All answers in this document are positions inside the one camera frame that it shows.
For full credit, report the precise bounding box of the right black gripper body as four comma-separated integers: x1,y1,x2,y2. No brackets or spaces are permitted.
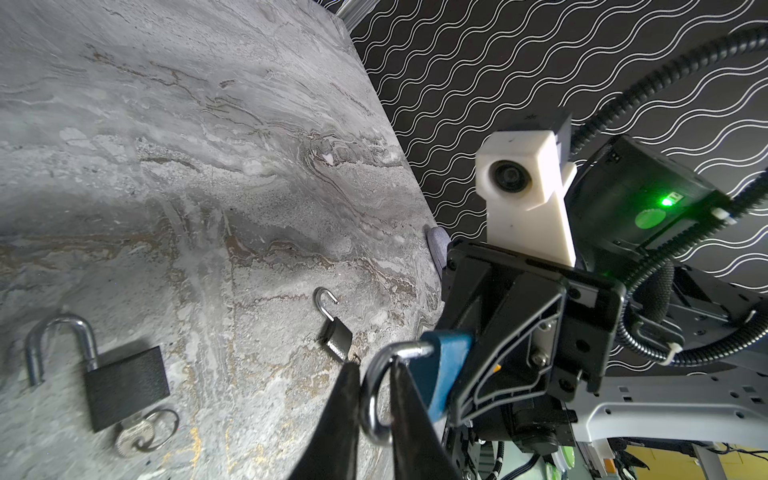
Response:
436,240,626,444

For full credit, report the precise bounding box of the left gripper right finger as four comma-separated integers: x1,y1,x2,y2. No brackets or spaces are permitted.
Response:
390,361,460,480

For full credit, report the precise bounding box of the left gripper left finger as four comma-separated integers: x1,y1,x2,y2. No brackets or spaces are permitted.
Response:
289,362,360,480

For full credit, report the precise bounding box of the blue padlock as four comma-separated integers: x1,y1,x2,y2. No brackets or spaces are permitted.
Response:
359,330,473,446

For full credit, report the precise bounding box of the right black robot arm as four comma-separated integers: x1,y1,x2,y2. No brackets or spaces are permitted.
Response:
438,136,767,452

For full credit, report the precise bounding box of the black padlock right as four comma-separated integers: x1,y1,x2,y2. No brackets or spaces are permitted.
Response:
313,287,353,363

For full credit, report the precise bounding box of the black padlock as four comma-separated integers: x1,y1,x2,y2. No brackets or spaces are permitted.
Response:
313,287,353,363
24,313,181,458

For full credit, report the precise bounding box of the black padlock top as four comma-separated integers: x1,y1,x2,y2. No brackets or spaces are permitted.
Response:
24,313,181,458

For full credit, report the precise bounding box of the black corrugated cable conduit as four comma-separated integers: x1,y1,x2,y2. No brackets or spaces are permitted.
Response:
569,23,768,368

